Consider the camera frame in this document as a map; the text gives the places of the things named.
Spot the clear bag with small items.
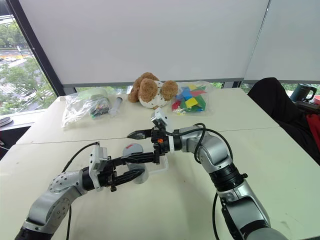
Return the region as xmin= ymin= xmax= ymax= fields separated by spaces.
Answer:
xmin=61 ymin=94 xmax=112 ymax=130

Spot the black chair with jacket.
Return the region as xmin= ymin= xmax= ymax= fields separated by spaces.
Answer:
xmin=247 ymin=77 xmax=320 ymax=166

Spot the black window frame post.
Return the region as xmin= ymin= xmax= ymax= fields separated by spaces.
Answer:
xmin=4 ymin=0 xmax=66 ymax=97

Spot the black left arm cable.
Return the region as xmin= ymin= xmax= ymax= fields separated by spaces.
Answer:
xmin=61 ymin=141 xmax=100 ymax=240

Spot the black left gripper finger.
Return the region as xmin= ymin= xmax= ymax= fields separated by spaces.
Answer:
xmin=113 ymin=169 xmax=146 ymax=185
xmin=109 ymin=155 xmax=130 ymax=168

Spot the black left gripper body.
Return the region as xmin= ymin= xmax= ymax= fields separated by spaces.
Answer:
xmin=97 ymin=159 xmax=121 ymax=193

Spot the white roller blind wide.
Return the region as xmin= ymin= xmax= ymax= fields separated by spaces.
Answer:
xmin=18 ymin=0 xmax=271 ymax=86

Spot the grey jar lid red mark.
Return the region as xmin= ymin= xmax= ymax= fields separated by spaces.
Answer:
xmin=122 ymin=143 xmax=145 ymax=157

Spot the grey translucent jar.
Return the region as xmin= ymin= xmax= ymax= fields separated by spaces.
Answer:
xmin=122 ymin=149 xmax=150 ymax=185

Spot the clear plastic box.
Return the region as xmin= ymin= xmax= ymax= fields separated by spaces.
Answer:
xmin=146 ymin=154 xmax=170 ymax=176

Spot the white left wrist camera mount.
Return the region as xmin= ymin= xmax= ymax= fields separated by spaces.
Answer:
xmin=88 ymin=146 xmax=112 ymax=192

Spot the white roller blind narrow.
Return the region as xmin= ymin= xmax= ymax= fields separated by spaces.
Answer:
xmin=243 ymin=0 xmax=320 ymax=84

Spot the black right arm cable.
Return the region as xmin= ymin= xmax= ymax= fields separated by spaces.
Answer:
xmin=172 ymin=122 xmax=235 ymax=240

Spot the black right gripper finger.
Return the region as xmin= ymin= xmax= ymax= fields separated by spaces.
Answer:
xmin=126 ymin=129 xmax=152 ymax=140
xmin=121 ymin=152 xmax=157 ymax=165

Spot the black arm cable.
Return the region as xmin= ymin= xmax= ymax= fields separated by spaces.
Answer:
xmin=172 ymin=122 xmax=235 ymax=240
xmin=61 ymin=141 xmax=100 ymax=240

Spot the brown white plush dog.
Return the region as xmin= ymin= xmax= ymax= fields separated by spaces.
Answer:
xmin=127 ymin=72 xmax=180 ymax=110

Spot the dark green mug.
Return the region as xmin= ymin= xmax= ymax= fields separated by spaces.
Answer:
xmin=289 ymin=83 xmax=318 ymax=103

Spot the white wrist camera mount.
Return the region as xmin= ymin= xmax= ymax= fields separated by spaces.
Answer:
xmin=150 ymin=107 xmax=175 ymax=154
xmin=88 ymin=146 xmax=112 ymax=192

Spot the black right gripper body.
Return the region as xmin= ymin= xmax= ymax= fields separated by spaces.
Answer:
xmin=150 ymin=126 xmax=170 ymax=165

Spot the red cloth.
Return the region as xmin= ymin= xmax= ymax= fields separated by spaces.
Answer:
xmin=306 ymin=113 xmax=320 ymax=148

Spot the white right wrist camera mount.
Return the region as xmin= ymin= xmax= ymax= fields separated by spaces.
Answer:
xmin=150 ymin=107 xmax=175 ymax=154

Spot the bag of coloured plastic pieces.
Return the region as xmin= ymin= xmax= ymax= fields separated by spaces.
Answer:
xmin=170 ymin=81 xmax=216 ymax=117

